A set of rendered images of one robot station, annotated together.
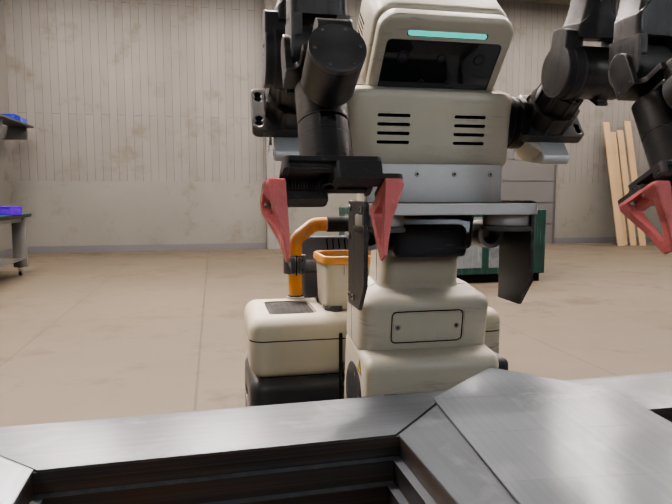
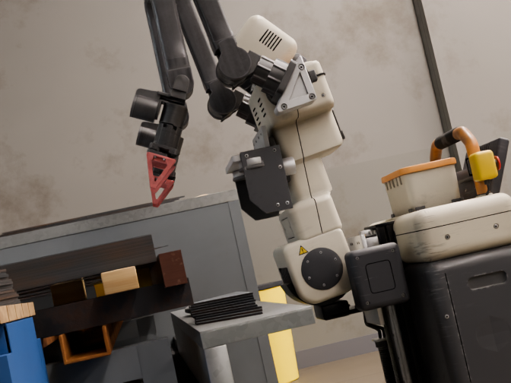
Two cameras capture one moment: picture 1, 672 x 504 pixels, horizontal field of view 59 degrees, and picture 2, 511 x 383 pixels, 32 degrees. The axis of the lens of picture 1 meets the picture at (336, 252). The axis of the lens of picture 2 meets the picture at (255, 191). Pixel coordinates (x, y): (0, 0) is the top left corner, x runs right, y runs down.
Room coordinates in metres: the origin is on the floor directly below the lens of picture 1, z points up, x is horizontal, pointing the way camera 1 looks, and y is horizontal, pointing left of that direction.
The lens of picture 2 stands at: (1.07, -2.45, 0.78)
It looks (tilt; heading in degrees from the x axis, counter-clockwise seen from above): 4 degrees up; 95
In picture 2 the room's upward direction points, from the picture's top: 12 degrees counter-clockwise
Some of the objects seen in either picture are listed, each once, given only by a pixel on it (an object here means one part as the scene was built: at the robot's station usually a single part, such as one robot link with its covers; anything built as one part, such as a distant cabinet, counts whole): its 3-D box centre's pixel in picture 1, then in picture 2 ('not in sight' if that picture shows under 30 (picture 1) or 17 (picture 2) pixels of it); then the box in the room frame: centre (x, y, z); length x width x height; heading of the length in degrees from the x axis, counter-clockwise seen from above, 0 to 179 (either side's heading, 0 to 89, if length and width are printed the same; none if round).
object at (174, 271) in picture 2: not in sight; (160, 275); (0.59, -0.11, 0.80); 1.62 x 0.04 x 0.06; 104
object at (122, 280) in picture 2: not in sight; (120, 280); (0.68, -0.91, 0.79); 0.06 x 0.05 x 0.04; 14
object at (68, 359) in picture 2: not in sight; (102, 325); (0.42, -0.15, 0.70); 1.66 x 0.08 x 0.05; 104
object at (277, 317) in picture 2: not in sight; (222, 315); (0.75, -0.28, 0.67); 1.30 x 0.20 x 0.03; 104
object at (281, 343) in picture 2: not in sight; (262, 334); (0.45, 3.26, 0.31); 0.41 x 0.39 x 0.63; 12
